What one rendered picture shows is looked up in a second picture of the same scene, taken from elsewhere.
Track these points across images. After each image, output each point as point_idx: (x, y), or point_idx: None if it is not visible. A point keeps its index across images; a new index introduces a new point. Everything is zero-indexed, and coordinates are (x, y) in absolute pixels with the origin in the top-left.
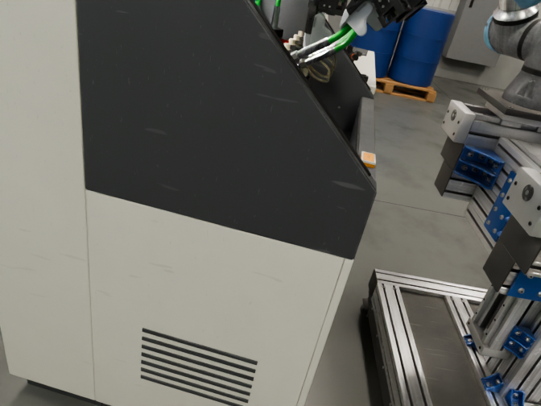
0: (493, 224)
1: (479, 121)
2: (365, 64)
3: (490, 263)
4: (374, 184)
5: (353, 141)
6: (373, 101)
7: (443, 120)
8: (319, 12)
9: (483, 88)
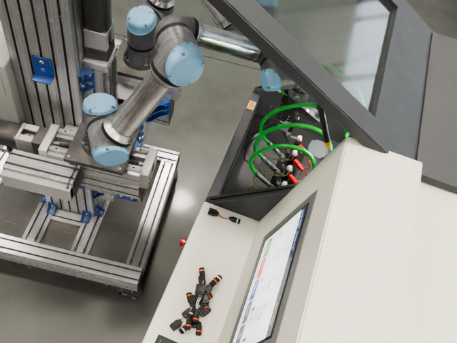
0: (141, 145)
1: (145, 149)
2: (179, 284)
3: (170, 118)
4: (256, 88)
5: (233, 162)
6: (211, 189)
7: (147, 185)
8: (274, 186)
9: (120, 169)
